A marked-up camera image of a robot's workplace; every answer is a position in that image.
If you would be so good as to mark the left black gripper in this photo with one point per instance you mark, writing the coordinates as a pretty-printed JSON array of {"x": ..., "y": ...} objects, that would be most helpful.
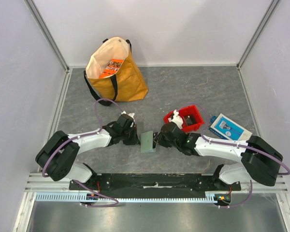
[{"x": 132, "y": 141}]

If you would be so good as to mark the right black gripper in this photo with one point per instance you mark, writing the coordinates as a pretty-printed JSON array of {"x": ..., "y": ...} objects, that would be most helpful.
[{"x": 159, "y": 139}]

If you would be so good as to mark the red plastic bin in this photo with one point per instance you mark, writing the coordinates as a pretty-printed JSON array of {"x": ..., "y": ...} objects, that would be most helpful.
[{"x": 190, "y": 110}]

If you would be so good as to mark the mustard yellow tote bag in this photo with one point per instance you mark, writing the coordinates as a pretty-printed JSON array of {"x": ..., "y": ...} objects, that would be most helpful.
[{"x": 126, "y": 85}]

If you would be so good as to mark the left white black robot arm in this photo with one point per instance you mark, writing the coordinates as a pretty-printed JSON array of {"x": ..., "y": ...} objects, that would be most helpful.
[{"x": 58, "y": 156}]

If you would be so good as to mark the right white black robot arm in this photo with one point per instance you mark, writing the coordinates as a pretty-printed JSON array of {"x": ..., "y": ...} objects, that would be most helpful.
[{"x": 254, "y": 159}]

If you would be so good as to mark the small black object in bin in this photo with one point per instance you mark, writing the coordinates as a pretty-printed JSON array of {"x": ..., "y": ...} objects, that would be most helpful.
[{"x": 190, "y": 120}]

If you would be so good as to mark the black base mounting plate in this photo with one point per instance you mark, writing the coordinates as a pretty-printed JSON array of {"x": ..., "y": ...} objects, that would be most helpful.
[{"x": 199, "y": 182}]

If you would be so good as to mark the blue razor package box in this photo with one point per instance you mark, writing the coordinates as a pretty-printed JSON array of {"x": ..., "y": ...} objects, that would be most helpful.
[{"x": 225, "y": 128}]

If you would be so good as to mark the orange printed box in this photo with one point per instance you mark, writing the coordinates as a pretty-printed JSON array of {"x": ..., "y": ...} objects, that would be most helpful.
[{"x": 112, "y": 68}]

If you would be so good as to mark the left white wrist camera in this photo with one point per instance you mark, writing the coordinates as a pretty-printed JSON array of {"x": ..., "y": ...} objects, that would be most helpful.
[{"x": 129, "y": 118}]

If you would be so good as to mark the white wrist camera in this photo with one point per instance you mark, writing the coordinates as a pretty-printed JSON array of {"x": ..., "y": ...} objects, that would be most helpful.
[
  {"x": 177, "y": 119},
  {"x": 129, "y": 118}
]

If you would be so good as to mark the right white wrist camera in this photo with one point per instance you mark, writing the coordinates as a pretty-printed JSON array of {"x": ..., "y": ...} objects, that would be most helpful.
[{"x": 177, "y": 119}]

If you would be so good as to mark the grey slotted cable duct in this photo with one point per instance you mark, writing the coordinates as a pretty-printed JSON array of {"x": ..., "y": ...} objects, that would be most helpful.
[{"x": 86, "y": 197}]

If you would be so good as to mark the left aluminium frame post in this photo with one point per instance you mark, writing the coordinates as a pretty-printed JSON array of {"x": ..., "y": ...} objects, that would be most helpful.
[{"x": 46, "y": 32}]

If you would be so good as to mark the aluminium frame post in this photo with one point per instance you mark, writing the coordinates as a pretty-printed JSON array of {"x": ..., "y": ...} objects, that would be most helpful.
[
  {"x": 46, "y": 32},
  {"x": 258, "y": 31}
]

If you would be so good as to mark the right aluminium frame post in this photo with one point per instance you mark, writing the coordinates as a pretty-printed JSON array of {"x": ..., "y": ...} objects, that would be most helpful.
[{"x": 258, "y": 31}]

